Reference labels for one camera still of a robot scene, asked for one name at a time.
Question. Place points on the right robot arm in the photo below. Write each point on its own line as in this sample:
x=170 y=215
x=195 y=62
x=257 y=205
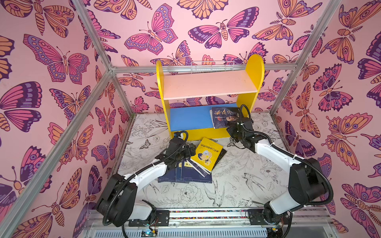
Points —
x=307 y=185

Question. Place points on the dark blue portrait book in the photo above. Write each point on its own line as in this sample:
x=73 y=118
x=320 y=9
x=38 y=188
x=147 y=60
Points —
x=222 y=116

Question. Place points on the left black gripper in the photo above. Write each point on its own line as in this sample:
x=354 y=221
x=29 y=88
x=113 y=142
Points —
x=188 y=154

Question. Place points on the navy book right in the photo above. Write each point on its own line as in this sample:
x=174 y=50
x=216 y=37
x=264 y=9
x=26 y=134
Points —
x=190 y=174

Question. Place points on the navy book left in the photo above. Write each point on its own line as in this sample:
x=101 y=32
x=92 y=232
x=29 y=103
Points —
x=170 y=176

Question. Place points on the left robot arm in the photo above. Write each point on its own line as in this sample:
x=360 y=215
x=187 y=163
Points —
x=118 y=202

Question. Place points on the yellow cartoon boy book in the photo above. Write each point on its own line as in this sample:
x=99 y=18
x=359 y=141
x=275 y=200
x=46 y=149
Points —
x=206 y=154

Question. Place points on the black Murphy's law book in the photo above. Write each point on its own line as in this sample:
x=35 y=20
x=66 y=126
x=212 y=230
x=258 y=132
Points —
x=221 y=155

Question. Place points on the navy book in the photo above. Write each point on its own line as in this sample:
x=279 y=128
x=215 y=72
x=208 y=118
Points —
x=170 y=176
x=178 y=170
x=190 y=174

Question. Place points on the yellow pink blue bookshelf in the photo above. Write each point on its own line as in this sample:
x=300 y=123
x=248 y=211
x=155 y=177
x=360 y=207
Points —
x=202 y=81

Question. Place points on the small green circuit board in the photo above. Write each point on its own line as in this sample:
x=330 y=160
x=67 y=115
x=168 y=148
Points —
x=149 y=233

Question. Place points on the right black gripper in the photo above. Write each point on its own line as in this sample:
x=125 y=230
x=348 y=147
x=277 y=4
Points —
x=234 y=132

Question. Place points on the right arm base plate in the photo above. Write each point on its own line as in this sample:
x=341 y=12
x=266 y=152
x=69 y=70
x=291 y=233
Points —
x=266 y=217

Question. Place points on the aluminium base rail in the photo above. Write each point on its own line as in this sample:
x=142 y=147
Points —
x=310 y=222

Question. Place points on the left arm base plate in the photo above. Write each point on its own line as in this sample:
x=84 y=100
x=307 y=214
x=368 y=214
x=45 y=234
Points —
x=158 y=218

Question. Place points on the aluminium frame bars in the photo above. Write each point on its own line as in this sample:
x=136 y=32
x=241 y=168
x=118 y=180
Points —
x=21 y=206

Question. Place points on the navy book middle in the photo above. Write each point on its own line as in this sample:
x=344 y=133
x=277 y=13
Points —
x=178 y=170

